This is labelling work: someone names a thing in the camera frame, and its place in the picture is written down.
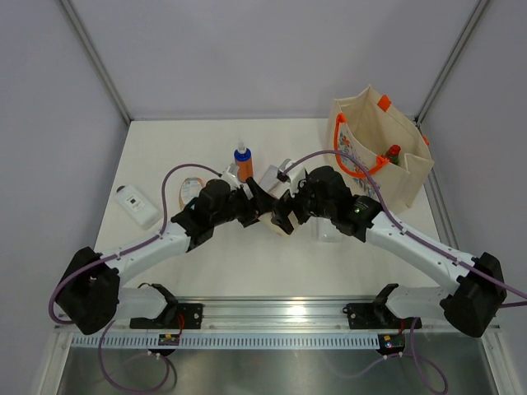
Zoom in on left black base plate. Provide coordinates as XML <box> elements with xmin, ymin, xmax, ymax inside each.
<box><xmin>129</xmin><ymin>302</ymin><xmax>203</xmax><ymax>330</ymax></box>

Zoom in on green bottle red cap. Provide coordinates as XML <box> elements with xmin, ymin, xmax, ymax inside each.
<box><xmin>383</xmin><ymin>144</ymin><xmax>401</xmax><ymax>165</ymax></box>

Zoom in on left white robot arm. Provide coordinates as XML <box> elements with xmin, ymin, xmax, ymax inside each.
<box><xmin>55</xmin><ymin>179</ymin><xmax>275</xmax><ymax>335</ymax></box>

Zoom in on peach bottle pink cap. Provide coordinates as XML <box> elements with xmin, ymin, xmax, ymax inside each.
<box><xmin>179</xmin><ymin>177</ymin><xmax>205</xmax><ymax>210</ymax></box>

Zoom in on white slotted cable duct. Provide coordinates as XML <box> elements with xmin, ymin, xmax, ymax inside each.
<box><xmin>72</xmin><ymin>332</ymin><xmax>380</xmax><ymax>350</ymax></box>

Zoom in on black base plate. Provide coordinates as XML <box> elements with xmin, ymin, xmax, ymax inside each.
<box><xmin>342</xmin><ymin>303</ymin><xmax>414</xmax><ymax>330</ymax></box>
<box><xmin>129</xmin><ymin>302</ymin><xmax>203</xmax><ymax>330</ymax></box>

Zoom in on left aluminium frame post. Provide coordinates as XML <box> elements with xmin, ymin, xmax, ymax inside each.
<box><xmin>56</xmin><ymin>0</ymin><xmax>133</xmax><ymax>126</ymax></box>

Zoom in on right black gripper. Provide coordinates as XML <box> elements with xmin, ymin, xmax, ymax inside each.
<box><xmin>272</xmin><ymin>175</ymin><xmax>336</xmax><ymax>235</ymax></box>

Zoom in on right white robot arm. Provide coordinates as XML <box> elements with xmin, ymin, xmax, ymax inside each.
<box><xmin>272</xmin><ymin>165</ymin><xmax>506</xmax><ymax>337</ymax></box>

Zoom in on clear squeeze tube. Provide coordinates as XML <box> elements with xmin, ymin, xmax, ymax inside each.
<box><xmin>259</xmin><ymin>165</ymin><xmax>285</xmax><ymax>198</ymax></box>

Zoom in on aluminium mounting rail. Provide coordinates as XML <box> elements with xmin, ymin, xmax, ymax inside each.
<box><xmin>52</xmin><ymin>296</ymin><xmax>501</xmax><ymax>333</ymax></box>

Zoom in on cream pump bottle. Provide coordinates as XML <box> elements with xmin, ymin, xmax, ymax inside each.
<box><xmin>259</xmin><ymin>212</ymin><xmax>288</xmax><ymax>237</ymax></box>

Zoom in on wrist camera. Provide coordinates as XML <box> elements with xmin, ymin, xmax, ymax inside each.
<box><xmin>220</xmin><ymin>162</ymin><xmax>240</xmax><ymax>191</ymax></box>
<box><xmin>274</xmin><ymin>160</ymin><xmax>307</xmax><ymax>197</ymax></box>

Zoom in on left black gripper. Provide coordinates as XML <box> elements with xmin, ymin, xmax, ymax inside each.
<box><xmin>211</xmin><ymin>177</ymin><xmax>275</xmax><ymax>227</ymax></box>

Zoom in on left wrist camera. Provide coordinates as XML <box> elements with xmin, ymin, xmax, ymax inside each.
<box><xmin>220</xmin><ymin>162</ymin><xmax>240</xmax><ymax>191</ymax></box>

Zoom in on orange blue spray bottle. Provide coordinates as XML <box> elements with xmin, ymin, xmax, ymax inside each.
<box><xmin>234</xmin><ymin>141</ymin><xmax>254</xmax><ymax>183</ymax></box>

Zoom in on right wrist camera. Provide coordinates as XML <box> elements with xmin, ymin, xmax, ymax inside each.
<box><xmin>274</xmin><ymin>160</ymin><xmax>307</xmax><ymax>197</ymax></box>

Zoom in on white rectangular bottle black cap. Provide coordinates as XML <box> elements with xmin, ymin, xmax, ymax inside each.
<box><xmin>315</xmin><ymin>218</ymin><xmax>343</xmax><ymax>243</ymax></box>

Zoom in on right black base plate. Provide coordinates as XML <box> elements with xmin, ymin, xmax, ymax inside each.
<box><xmin>342</xmin><ymin>303</ymin><xmax>414</xmax><ymax>330</ymax></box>

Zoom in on canvas tote bag orange handles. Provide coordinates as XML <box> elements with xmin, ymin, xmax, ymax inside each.
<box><xmin>326</xmin><ymin>86</ymin><xmax>434</xmax><ymax>214</ymax></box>

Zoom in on right aluminium frame post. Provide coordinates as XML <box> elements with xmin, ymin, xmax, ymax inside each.
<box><xmin>413</xmin><ymin>0</ymin><xmax>493</xmax><ymax>130</ymax></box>

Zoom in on aluminium frame post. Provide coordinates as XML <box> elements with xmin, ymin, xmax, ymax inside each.
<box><xmin>413</xmin><ymin>0</ymin><xmax>493</xmax><ymax>130</ymax></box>
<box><xmin>56</xmin><ymin>0</ymin><xmax>133</xmax><ymax>126</ymax></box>

